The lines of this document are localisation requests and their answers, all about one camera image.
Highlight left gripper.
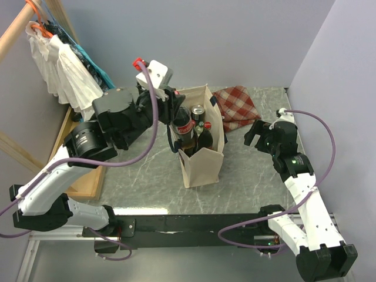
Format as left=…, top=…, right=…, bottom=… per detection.
left=118, top=84, right=186, bottom=147

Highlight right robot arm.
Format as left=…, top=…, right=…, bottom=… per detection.
left=244, top=119, right=358, bottom=281

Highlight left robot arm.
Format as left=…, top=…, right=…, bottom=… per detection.
left=9, top=86, right=185, bottom=236

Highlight cream canvas tote bag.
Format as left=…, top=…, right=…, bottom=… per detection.
left=167, top=85, right=225, bottom=188

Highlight red plaid folded cloth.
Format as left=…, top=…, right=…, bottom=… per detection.
left=213, top=86, right=261, bottom=133

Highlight tall dark can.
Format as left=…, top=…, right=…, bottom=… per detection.
left=191, top=105, right=205, bottom=124

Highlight green cap bottle right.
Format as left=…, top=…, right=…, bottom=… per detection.
left=195, top=121, right=204, bottom=136

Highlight teal garment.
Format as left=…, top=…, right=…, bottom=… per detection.
left=55, top=25, right=117, bottom=89

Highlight wooden clothes rack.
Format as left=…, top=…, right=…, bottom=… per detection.
left=1, top=1, right=106, bottom=200

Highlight black base beam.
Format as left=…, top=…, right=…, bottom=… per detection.
left=82, top=213, right=283, bottom=249

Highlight white pleated garment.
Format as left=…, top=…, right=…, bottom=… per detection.
left=25, top=21, right=103, bottom=121

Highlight dark floral garment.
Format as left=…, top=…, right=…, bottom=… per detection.
left=43, top=23, right=109, bottom=92

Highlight orange hanger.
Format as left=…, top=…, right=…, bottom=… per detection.
left=25, top=0, right=53, bottom=38

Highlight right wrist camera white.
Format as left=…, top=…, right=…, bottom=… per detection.
left=269, top=108, right=295, bottom=129

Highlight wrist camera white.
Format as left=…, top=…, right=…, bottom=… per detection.
left=133, top=58, right=173, bottom=90
left=269, top=108, right=295, bottom=129

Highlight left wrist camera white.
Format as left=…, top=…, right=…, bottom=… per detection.
left=133, top=58, right=173, bottom=90

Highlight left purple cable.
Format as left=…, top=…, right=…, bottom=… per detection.
left=0, top=60, right=161, bottom=261

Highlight aluminium frame rail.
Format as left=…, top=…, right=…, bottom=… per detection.
left=16, top=230, right=89, bottom=282

